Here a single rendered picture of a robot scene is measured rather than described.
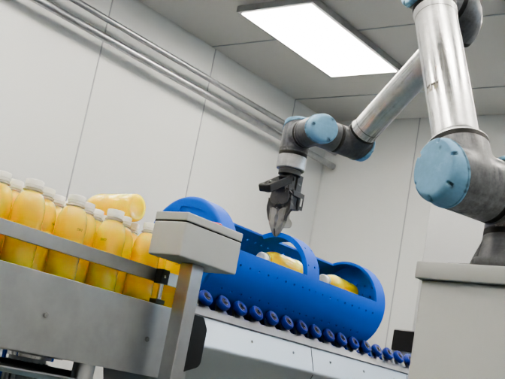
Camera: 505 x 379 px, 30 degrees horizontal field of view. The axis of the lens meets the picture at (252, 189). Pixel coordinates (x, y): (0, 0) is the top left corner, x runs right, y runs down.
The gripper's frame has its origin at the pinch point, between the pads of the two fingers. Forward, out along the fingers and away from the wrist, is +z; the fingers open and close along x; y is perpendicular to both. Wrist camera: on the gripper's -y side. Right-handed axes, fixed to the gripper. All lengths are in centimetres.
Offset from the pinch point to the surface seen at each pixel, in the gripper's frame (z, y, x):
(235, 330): 33.5, -24.4, -12.0
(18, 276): 36, -107, -23
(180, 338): 41, -66, -31
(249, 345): 36.6, -18.7, -13.0
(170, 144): -127, 270, 326
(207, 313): 31.3, -36.8, -11.6
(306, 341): 31.0, 10.3, -11.5
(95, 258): 28, -87, -21
